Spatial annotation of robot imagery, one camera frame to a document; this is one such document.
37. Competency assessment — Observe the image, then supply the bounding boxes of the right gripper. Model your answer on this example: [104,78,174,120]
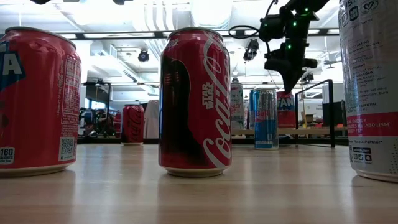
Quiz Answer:
[264,23,318,93]

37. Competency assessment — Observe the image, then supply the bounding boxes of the red Fanta can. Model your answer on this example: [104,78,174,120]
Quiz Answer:
[0,26,82,178]
[276,90,296,129]

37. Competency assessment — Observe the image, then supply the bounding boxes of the white Celsius Peach Vibe can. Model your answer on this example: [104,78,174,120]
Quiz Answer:
[230,77,245,131]

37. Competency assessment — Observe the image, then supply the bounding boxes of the red Star Wars Coca-Cola can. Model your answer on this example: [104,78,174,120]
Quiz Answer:
[158,27,233,178]

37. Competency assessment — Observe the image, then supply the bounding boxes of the blue silver Red Bull can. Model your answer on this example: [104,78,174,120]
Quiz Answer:
[252,88,279,151]

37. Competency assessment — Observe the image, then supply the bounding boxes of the black background monitor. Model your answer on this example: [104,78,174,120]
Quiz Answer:
[322,101,348,128]

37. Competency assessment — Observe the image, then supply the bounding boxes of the white draped cloth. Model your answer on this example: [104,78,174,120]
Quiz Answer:
[143,99,160,139]

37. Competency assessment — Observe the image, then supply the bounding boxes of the red can black Coca-Cola script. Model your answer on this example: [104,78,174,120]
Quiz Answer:
[120,104,146,147]

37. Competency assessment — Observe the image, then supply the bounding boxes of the black overhead crossbar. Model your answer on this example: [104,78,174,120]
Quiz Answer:
[67,28,341,40]

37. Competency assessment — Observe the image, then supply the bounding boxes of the hanging black ceiling camera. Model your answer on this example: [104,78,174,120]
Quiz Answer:
[243,39,260,62]

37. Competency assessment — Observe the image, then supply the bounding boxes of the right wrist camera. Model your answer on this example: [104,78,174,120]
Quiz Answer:
[259,14,289,41]

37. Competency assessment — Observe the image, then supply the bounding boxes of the wooden shelf with black frame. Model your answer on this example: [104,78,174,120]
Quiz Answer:
[231,78,349,149]

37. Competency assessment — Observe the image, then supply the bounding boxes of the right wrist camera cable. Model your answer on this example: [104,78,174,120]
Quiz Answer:
[228,0,279,40]

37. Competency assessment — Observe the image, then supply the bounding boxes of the black ceiling dome camera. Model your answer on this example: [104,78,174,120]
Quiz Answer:
[137,49,150,63]

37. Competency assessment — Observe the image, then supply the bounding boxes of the black aluminium rig frame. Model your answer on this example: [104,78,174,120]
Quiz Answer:
[76,136,351,146]

